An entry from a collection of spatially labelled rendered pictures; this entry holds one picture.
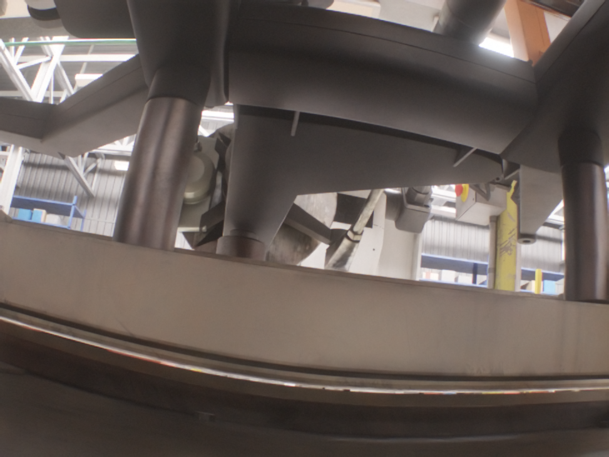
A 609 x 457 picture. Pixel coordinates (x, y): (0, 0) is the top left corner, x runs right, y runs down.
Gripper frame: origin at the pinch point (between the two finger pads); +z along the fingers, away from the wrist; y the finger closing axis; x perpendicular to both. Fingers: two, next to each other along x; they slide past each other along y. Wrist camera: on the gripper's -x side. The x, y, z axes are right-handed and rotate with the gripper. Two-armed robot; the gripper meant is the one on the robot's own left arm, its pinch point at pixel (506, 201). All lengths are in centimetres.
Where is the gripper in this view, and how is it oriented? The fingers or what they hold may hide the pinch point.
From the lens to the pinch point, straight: 118.0
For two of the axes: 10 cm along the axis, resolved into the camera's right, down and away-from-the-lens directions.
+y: 9.8, 1.6, 1.3
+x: -2.1, 6.9, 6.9
